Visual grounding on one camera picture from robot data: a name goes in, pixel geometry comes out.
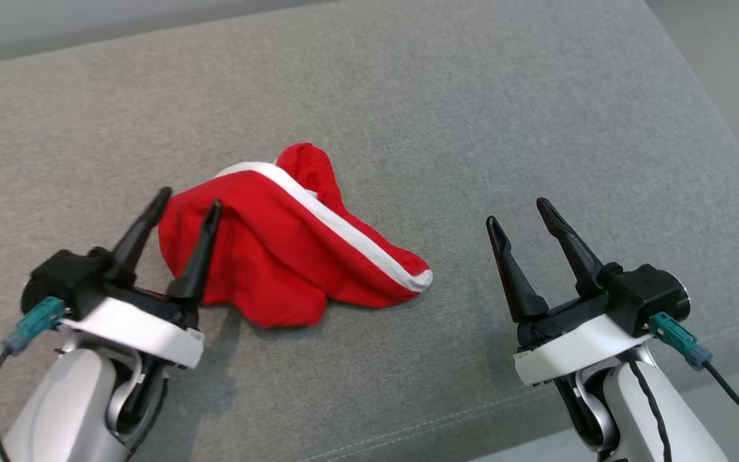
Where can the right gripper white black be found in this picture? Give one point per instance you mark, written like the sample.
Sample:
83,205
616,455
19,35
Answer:
575,350

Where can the grey fabric sofa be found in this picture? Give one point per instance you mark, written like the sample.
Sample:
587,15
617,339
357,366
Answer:
408,96

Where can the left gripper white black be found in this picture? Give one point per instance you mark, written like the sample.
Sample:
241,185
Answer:
145,330

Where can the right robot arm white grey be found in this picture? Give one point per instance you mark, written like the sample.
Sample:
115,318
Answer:
684,417

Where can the right black wrist camera box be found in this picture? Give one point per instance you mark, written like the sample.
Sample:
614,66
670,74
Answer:
645,292

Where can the left black wrist camera box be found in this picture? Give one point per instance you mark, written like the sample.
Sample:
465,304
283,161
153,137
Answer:
58,276

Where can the red garment with white stripes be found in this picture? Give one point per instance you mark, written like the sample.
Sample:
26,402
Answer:
280,256

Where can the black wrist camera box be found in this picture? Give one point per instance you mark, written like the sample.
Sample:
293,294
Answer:
645,292
58,276

